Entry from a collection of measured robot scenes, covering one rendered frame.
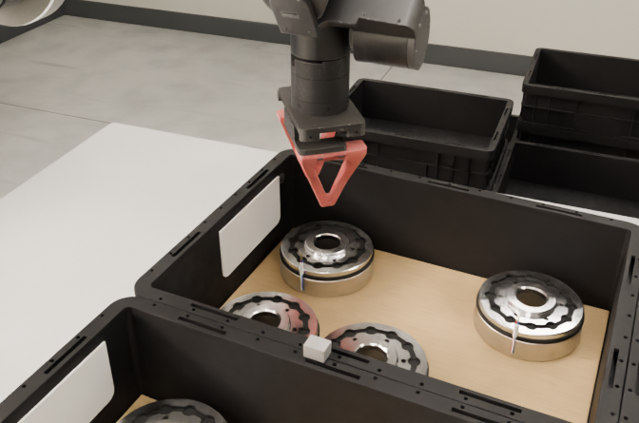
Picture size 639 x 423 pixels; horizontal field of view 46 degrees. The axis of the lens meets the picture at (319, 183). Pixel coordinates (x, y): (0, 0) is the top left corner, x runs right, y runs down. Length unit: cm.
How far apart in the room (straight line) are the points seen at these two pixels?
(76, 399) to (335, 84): 35
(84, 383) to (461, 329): 36
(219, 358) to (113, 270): 49
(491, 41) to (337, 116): 297
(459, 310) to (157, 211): 58
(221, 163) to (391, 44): 71
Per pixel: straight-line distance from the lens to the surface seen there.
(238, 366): 62
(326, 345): 58
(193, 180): 128
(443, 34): 370
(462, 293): 82
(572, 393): 73
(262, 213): 82
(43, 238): 119
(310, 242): 81
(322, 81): 70
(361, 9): 66
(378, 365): 58
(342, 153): 71
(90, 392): 65
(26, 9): 100
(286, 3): 63
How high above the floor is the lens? 133
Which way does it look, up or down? 30 degrees down
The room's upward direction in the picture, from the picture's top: straight up
